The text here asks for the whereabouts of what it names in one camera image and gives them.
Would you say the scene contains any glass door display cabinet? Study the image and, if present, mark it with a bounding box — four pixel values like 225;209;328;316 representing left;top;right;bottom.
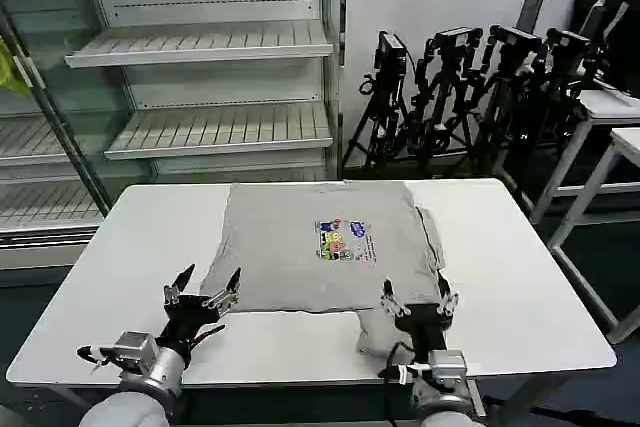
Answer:
0;0;119;274

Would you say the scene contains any grey printed t-shirt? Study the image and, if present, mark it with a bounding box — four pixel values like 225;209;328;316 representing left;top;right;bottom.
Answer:
198;181;449;356

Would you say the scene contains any black monitor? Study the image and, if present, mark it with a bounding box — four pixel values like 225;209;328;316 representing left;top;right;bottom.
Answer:
569;0;626;38
597;0;640;98

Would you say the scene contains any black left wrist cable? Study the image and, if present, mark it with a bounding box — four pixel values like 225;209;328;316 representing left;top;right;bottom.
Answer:
75;324;227;374

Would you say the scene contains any white side table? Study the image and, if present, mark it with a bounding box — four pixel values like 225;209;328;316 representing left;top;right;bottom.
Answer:
528;88;640;226
546;126;640;347

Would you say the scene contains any yellow-green plastic bag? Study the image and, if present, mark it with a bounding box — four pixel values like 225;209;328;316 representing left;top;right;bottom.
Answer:
0;36;32;99

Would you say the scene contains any empty white display shelf unit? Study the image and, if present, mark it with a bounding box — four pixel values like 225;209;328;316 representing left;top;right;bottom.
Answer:
64;0;347;184

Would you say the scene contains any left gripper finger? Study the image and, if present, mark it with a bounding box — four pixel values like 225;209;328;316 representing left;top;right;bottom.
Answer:
163;262;197;308
201;267;243;316

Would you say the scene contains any black tripod with camera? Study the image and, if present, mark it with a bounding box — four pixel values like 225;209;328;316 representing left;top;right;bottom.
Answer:
519;26;604;188
343;30;417;172
472;24;546;198
405;26;485;179

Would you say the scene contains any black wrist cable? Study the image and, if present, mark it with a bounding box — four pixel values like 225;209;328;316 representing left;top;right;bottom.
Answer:
377;341;429;384
75;324;227;374

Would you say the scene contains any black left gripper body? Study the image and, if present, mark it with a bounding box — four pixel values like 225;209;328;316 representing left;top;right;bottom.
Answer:
159;294;222;349

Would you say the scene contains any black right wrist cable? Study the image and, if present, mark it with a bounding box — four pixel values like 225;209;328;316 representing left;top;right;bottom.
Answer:
377;341;429;384

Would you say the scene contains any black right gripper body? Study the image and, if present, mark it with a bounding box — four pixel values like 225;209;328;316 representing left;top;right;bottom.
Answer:
394;303;449;364

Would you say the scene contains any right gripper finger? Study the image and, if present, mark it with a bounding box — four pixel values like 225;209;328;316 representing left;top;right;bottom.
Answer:
436;269;461;321
379;278;413;319

